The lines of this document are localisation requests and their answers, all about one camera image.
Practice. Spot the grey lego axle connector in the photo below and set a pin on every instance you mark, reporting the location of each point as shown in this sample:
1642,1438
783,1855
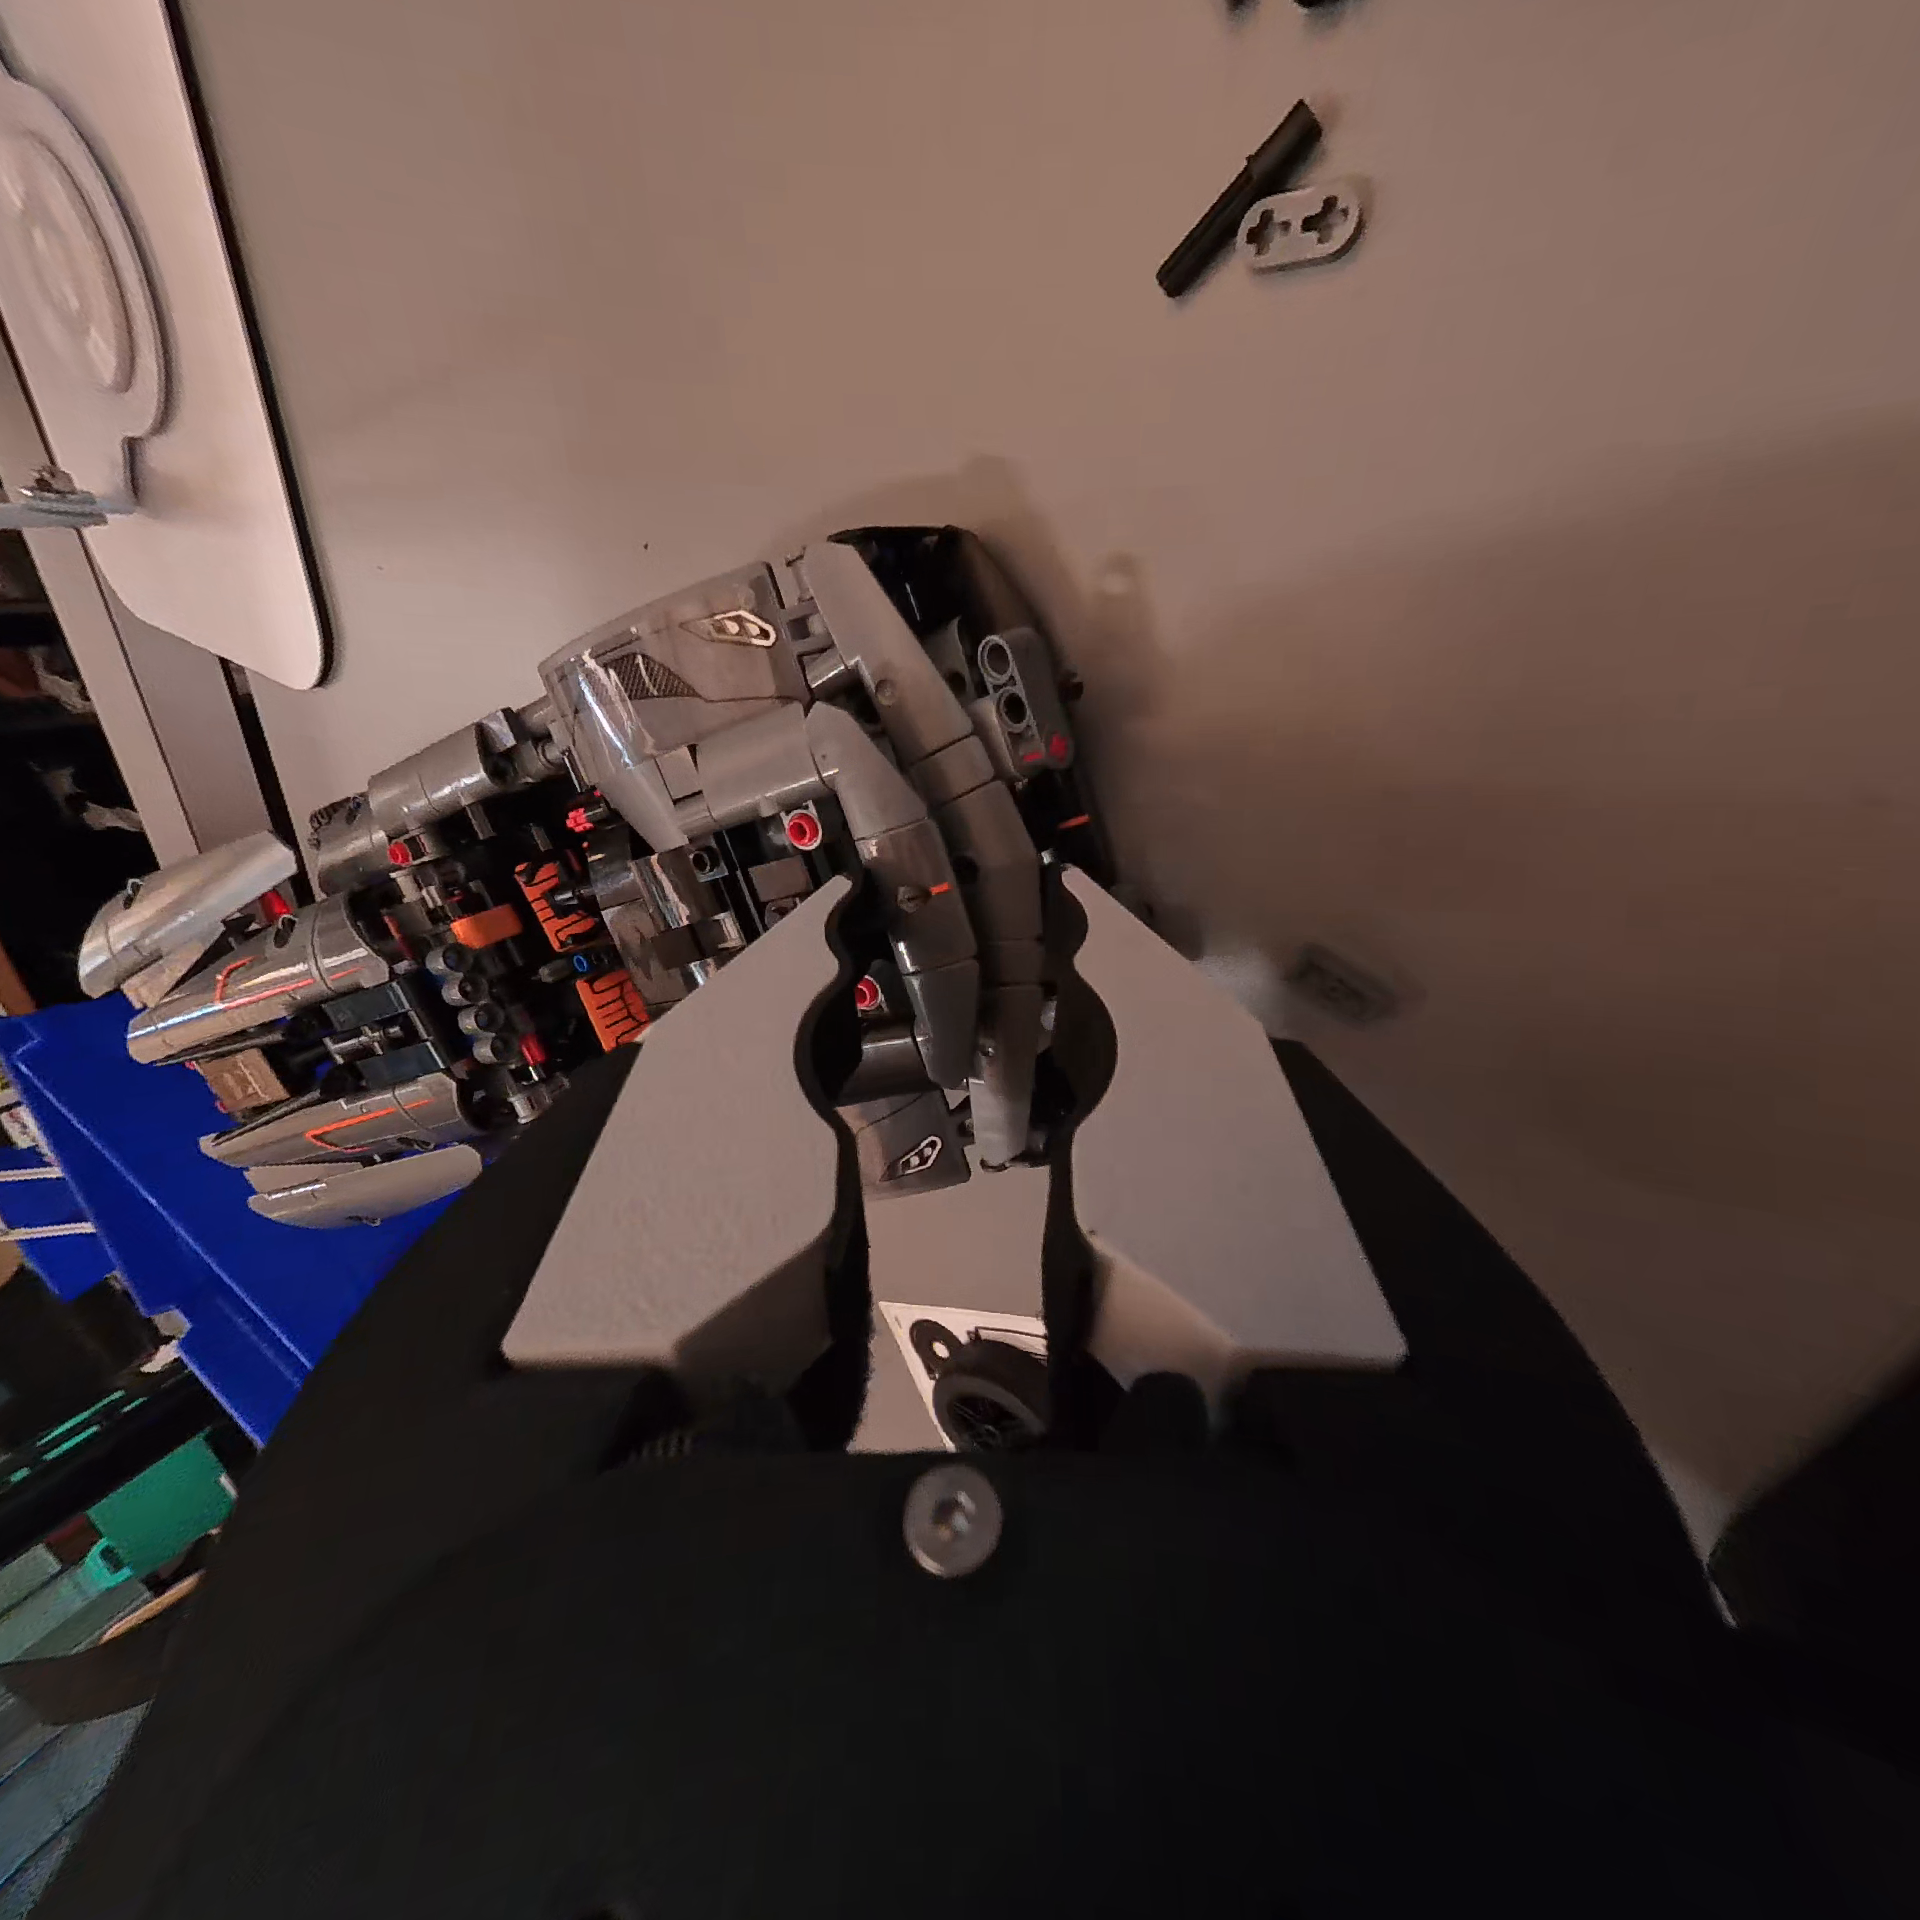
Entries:
1303,231

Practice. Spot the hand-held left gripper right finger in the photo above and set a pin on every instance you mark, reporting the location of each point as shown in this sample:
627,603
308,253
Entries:
1230,1199

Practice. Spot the blue plastic bin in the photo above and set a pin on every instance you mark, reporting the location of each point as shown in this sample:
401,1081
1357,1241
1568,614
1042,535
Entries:
195,1275

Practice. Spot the lego sticker sheet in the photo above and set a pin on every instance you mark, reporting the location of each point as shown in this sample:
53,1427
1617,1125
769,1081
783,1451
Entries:
960,1351

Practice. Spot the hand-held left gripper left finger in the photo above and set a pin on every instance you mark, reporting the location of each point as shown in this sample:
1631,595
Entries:
675,1199

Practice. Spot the grey lego car model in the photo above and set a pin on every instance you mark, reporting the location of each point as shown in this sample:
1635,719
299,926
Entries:
675,750

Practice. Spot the black shelf unit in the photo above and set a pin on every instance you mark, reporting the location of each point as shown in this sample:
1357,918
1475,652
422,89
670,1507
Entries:
61,782

